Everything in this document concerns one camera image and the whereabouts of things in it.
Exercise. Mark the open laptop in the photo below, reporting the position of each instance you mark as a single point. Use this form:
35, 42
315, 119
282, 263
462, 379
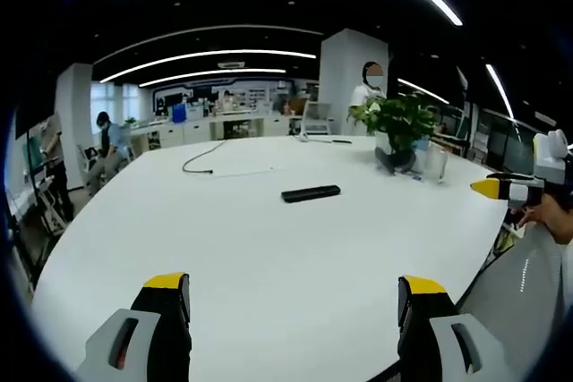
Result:
315, 118

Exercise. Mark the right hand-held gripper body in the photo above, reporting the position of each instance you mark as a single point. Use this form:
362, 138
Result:
551, 154

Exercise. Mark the black remote control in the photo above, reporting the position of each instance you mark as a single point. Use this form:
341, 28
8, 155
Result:
311, 194

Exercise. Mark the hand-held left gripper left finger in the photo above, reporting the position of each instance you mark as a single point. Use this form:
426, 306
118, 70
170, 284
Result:
152, 333

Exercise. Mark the green potted plant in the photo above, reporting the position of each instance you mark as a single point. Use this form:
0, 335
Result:
396, 133

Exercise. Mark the black pen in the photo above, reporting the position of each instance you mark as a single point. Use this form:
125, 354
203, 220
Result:
341, 141

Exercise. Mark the clear glass jar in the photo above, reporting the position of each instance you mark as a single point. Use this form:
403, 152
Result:
436, 165

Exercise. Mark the white square pillar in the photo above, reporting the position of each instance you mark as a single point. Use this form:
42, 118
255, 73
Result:
349, 82

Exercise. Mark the blue box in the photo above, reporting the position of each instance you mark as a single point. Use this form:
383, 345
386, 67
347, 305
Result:
179, 112

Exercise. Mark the white counter cabinet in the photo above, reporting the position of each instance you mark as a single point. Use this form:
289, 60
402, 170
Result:
210, 129

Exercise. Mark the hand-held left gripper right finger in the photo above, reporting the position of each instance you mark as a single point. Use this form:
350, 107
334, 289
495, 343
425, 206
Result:
441, 337

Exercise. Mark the person's right hand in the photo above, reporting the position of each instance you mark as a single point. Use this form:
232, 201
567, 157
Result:
544, 214

